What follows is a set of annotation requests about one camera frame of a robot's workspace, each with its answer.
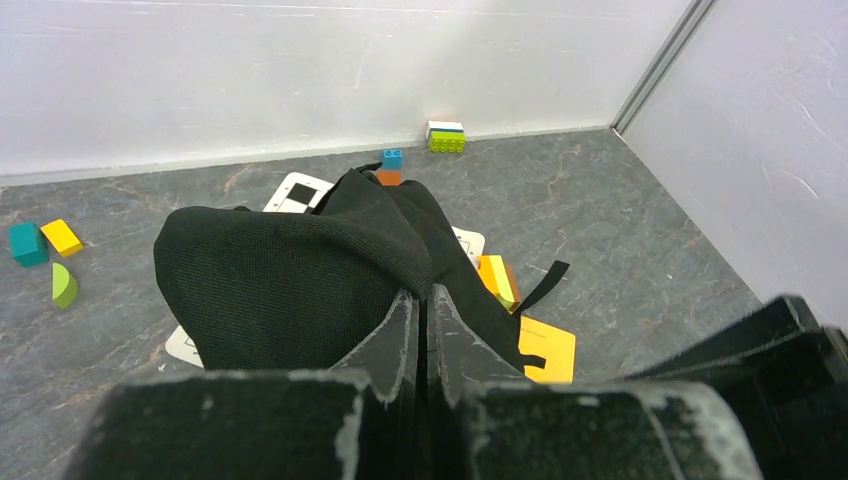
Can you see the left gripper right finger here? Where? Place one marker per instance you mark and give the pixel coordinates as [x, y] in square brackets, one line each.
[490, 422]

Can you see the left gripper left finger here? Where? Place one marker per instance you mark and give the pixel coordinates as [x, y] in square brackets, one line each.
[342, 422]

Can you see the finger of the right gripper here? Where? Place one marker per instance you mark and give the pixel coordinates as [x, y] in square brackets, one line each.
[782, 376]

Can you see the black backpack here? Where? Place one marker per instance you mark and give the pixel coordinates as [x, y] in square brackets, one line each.
[259, 291]

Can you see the yellow notebook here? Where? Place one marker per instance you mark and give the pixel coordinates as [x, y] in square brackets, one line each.
[548, 352]

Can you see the orange green sticky notes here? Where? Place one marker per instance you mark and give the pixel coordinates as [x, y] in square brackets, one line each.
[498, 278]

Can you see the orange brown cube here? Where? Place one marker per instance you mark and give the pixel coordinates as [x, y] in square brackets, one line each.
[389, 177]

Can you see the small blue lego brick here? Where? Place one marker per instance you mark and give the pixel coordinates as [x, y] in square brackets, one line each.
[392, 159]

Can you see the green white lego brick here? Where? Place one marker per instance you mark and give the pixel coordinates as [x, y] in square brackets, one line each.
[445, 137]

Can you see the green half-round block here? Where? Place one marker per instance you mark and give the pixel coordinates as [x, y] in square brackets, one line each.
[64, 286]

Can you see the yellow wooden block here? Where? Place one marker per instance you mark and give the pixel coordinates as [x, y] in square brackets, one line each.
[62, 238]

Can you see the teal wooden block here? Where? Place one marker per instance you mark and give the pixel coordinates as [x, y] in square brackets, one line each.
[27, 244]

